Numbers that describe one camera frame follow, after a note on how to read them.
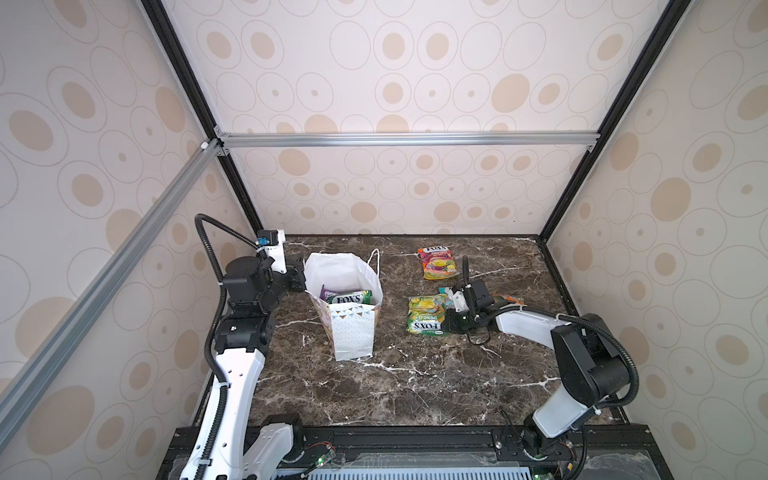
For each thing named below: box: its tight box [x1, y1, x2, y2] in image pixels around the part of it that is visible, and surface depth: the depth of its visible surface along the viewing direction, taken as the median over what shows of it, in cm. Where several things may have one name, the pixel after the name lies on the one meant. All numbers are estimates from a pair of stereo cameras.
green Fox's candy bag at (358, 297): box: [325, 290, 373, 304], surface depth 85 cm
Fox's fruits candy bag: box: [417, 245, 460, 280], surface depth 111 cm
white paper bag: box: [303, 249, 383, 361], surface depth 82 cm
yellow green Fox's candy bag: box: [405, 293, 447, 336], surface depth 96 cm
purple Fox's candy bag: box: [319, 284, 340, 301], surface depth 92 cm
